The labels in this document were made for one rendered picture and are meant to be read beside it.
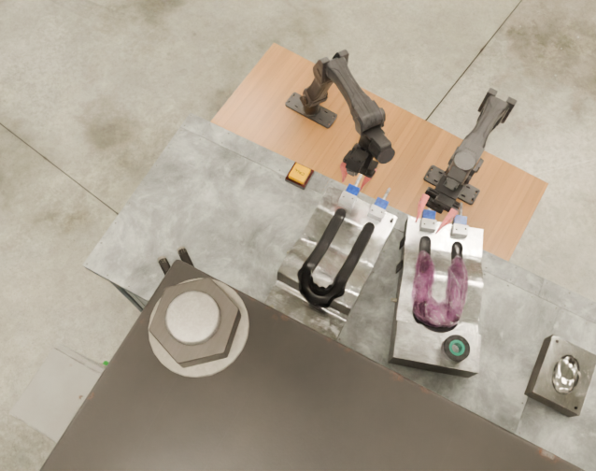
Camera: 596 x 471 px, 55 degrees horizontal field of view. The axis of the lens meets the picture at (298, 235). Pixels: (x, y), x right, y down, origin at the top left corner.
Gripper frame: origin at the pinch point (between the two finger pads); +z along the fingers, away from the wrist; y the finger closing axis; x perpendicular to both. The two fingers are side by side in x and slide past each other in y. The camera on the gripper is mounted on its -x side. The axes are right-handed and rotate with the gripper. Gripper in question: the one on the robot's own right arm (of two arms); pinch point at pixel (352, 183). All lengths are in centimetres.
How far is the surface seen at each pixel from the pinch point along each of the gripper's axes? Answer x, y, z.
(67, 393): -103, -23, 7
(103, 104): 77, -158, 70
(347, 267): -13.5, 10.2, 21.5
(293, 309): -29.0, 0.6, 34.4
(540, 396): -19, 80, 30
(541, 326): 4, 75, 23
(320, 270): -20.6, 3.2, 21.5
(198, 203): -9, -49, 29
